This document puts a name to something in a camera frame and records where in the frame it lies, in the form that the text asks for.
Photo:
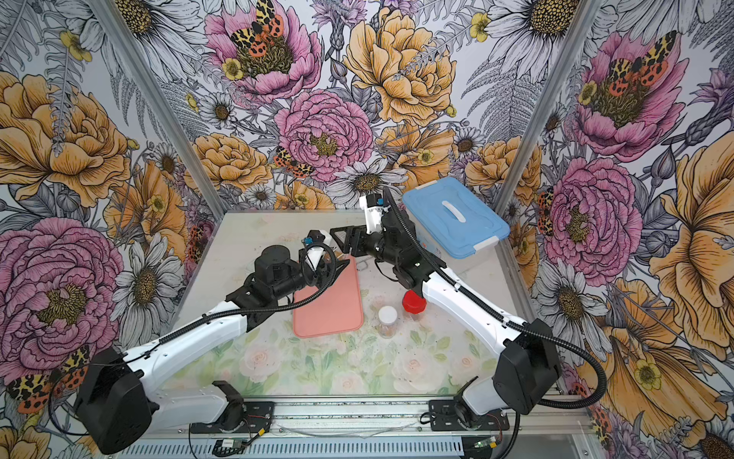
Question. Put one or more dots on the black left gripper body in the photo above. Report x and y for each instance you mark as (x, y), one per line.
(321, 280)

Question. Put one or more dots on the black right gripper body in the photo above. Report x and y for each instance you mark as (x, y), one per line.
(365, 244)

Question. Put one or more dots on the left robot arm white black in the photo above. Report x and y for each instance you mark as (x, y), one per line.
(122, 396)

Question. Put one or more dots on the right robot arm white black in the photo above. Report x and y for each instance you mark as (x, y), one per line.
(527, 360)

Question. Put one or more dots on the white lid candy jar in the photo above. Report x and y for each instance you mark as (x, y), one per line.
(387, 321)

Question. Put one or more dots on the red lid candy jar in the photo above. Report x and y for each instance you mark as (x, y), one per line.
(414, 305)

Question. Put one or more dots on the pink plastic tray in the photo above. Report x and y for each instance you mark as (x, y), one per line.
(339, 310)

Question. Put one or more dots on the blue lid storage box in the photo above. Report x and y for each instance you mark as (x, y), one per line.
(452, 222)

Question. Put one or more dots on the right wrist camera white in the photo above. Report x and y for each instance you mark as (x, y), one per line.
(373, 208)

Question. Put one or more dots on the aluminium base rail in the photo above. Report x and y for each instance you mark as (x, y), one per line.
(375, 427)

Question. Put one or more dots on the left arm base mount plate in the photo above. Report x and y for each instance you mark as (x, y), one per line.
(238, 415)

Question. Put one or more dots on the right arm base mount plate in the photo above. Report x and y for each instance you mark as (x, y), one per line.
(455, 415)

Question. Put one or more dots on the aluminium corner post left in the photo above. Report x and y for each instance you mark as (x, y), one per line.
(122, 40)

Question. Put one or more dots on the aluminium corner post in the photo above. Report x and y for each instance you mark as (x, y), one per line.
(579, 29)
(122, 40)

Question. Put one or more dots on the aluminium corner post right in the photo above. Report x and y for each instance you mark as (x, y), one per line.
(579, 29)

